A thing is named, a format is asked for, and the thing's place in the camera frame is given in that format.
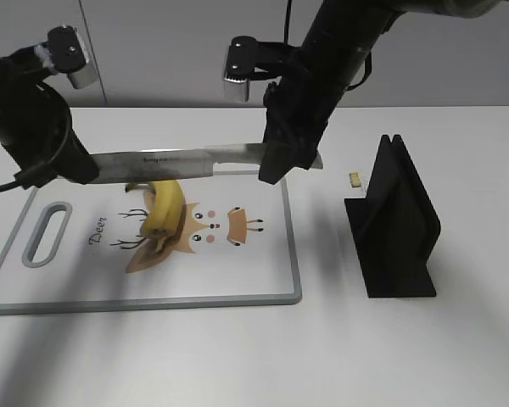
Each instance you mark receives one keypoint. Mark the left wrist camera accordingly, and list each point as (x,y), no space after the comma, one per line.
(63,53)

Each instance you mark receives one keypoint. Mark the small banana piece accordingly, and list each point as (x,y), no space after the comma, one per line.
(355,180)

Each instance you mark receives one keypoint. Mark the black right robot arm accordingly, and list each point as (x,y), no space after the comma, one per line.
(361,23)

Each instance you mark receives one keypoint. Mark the black knife stand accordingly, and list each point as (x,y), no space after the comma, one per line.
(395,226)

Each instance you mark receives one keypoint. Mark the steel cleaver white handle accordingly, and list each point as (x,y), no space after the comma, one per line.
(172,164)

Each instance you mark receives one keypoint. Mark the yellow banana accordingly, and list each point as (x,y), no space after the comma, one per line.
(164,214)

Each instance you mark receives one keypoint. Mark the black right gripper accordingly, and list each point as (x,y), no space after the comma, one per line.
(299,106)

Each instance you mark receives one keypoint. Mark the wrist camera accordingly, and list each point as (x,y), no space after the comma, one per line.
(249,60)
(63,53)

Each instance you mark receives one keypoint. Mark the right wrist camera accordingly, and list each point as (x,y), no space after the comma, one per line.
(249,60)

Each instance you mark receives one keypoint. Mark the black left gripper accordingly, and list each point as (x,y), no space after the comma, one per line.
(36,130)

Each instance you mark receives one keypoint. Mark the white grey-rimmed cutting board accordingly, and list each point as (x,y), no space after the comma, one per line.
(79,249)

